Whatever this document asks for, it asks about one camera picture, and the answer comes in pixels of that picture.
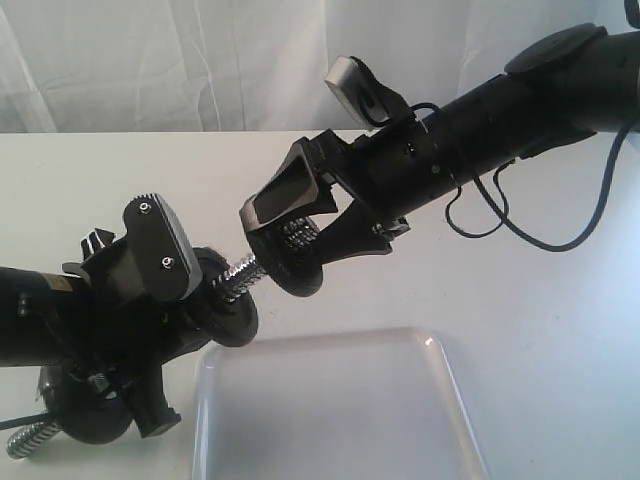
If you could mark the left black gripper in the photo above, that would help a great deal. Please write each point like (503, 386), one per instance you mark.
(123, 329)

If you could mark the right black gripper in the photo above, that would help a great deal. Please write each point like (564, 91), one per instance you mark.
(350, 199)

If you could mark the black weight plate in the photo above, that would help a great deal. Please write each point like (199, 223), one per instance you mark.
(291, 263)

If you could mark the chrome threaded dumbbell bar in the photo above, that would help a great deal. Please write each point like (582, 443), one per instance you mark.
(237, 280)

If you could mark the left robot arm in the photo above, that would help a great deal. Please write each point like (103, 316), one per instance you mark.
(29, 301)

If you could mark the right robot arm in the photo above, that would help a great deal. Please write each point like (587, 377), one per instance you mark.
(561, 90)

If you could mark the black plate right side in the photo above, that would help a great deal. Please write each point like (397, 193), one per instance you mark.
(231, 324)

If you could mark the black plate left side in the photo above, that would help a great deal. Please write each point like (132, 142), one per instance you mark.
(87, 410)

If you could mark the clear plastic tray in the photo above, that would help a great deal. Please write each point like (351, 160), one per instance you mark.
(377, 404)

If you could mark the white curtain backdrop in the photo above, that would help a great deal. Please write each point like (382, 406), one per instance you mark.
(143, 66)

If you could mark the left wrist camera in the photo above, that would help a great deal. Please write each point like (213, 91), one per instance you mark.
(161, 250)

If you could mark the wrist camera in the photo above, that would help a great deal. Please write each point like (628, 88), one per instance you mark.
(161, 250)
(369, 102)

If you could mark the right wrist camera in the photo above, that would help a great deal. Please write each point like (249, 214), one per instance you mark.
(369, 102)

